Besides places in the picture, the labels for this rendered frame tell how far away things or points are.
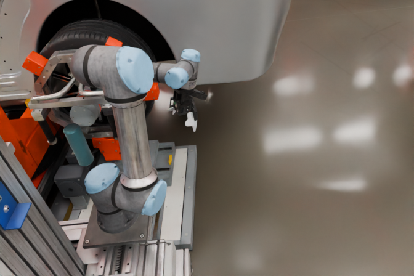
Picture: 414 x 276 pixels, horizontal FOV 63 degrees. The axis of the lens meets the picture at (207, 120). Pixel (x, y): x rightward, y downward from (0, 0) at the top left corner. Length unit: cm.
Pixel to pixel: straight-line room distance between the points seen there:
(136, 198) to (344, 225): 148
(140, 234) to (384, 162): 190
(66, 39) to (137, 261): 112
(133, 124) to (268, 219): 144
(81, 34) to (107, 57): 95
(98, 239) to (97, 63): 65
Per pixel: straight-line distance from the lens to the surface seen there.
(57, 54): 183
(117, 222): 124
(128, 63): 86
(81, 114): 179
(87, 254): 139
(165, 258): 129
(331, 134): 280
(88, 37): 181
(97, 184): 113
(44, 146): 222
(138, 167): 102
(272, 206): 228
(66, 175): 219
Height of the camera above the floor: 183
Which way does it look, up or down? 39 degrees down
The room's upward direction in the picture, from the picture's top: 8 degrees counter-clockwise
